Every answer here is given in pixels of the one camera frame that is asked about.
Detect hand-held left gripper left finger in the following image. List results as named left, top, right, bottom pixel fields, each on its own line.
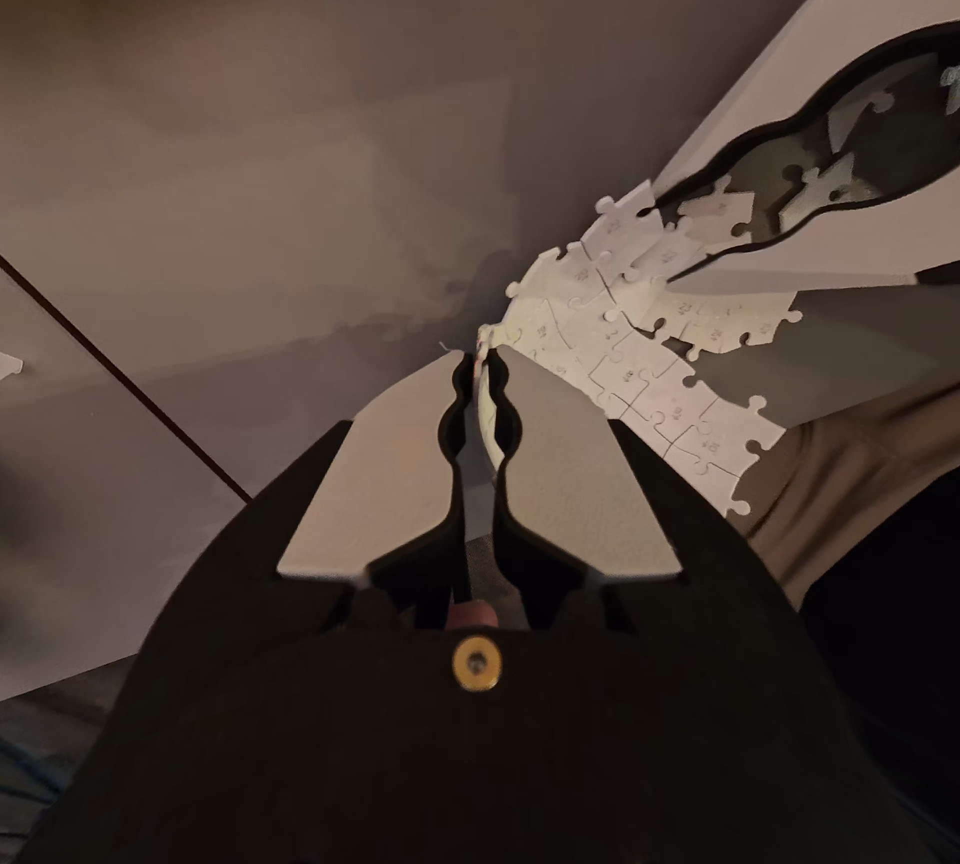
left=276, top=350, right=474, bottom=630

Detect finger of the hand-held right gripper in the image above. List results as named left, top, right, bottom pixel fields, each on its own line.
left=651, top=0, right=960, bottom=210
left=660, top=162, right=960, bottom=299

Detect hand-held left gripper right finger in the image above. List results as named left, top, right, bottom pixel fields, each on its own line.
left=480, top=345, right=684, bottom=630

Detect assembled white puzzle ball section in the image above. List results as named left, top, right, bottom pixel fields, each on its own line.
left=476, top=245, right=789, bottom=520

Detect curved white puzzle strip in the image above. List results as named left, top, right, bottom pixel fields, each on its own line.
left=596, top=177, right=804, bottom=363

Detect person's black top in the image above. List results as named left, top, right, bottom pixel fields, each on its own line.
left=798, top=466, right=960, bottom=864

